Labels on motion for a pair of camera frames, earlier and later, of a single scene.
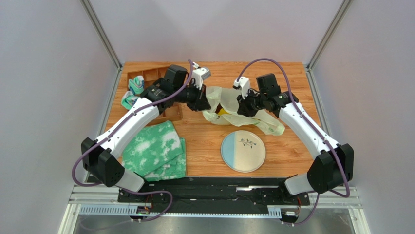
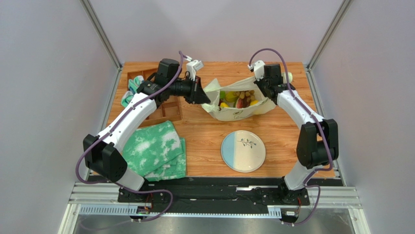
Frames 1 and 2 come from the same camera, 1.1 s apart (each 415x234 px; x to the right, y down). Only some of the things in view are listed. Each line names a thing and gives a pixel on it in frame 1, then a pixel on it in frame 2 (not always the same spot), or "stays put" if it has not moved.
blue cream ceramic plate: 243,151 stays put
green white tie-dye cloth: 157,153 stays put
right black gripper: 246,107 → 260,84
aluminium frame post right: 344,8 stays put
